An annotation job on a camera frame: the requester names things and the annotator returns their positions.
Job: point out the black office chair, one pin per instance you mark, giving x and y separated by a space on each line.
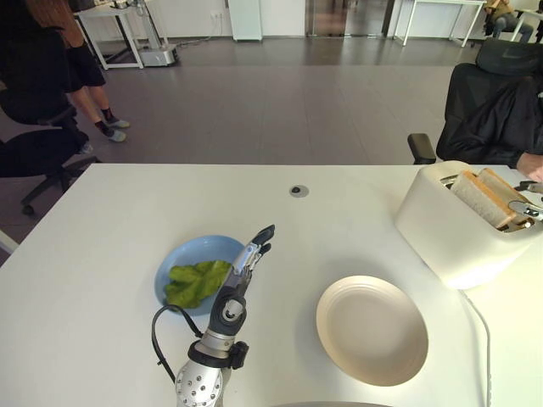
55 169
505 53

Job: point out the person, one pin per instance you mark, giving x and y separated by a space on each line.
488 123
87 72
29 76
505 19

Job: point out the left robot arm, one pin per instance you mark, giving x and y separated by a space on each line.
199 381

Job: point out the blue plate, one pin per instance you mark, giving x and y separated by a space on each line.
199 250

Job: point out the cream plate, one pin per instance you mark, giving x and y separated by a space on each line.
371 330

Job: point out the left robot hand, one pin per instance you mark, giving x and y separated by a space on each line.
232 297

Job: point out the bread slice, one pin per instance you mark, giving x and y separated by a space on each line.
496 186
477 197

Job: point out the grey wheeled stand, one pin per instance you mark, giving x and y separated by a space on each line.
155 53

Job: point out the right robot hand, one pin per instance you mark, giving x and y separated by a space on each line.
535 208

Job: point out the cream toaster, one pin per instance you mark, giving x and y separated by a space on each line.
445 237

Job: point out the green lettuce leaf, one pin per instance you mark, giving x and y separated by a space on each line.
193 284

